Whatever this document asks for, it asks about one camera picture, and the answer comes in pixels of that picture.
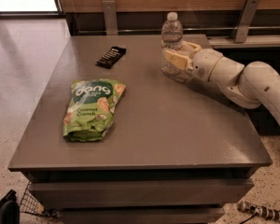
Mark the black candy bar wrapper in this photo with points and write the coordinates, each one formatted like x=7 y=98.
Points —
x=111 y=57

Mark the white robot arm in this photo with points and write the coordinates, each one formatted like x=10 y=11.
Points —
x=249 y=86

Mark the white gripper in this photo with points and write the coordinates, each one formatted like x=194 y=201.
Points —
x=205 y=64

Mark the black object on floor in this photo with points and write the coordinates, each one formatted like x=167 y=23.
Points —
x=9 y=209

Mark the left metal wall bracket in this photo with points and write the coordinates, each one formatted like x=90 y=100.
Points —
x=110 y=15

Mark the grey drawer table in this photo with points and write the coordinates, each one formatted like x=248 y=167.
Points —
x=175 y=155

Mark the metal wall bracket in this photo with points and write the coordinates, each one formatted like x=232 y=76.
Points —
x=110 y=15
x=240 y=31

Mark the clear plastic water bottle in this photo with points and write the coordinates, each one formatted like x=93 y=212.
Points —
x=172 y=40

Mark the green snack bag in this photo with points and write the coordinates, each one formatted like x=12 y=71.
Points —
x=90 y=113

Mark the black white striped handle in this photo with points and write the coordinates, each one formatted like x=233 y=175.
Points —
x=259 y=211

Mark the black wire basket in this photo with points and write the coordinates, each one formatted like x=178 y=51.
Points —
x=30 y=205

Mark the right metal wall bracket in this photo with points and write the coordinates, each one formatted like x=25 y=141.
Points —
x=240 y=31

